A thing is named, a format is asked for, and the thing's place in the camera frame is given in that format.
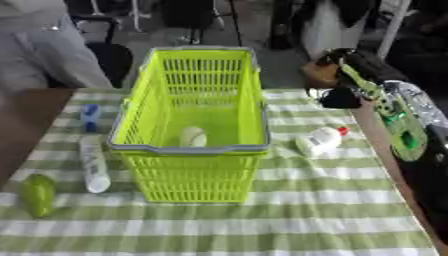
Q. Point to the blue and white small bottle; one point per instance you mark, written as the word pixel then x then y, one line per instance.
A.
pixel 90 116

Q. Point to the white cylindrical tube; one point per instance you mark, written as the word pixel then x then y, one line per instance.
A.
pixel 93 165

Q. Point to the white bottle with red cap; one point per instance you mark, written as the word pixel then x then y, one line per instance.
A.
pixel 318 141

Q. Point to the green toy vegetable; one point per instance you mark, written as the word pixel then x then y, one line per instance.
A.
pixel 38 195

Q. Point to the person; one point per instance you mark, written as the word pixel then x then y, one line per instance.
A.
pixel 41 50

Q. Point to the lime green plastic basket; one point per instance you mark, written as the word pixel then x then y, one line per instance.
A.
pixel 198 100

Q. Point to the black chair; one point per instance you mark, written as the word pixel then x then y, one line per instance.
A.
pixel 111 55

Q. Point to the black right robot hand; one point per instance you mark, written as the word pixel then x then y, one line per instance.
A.
pixel 344 75

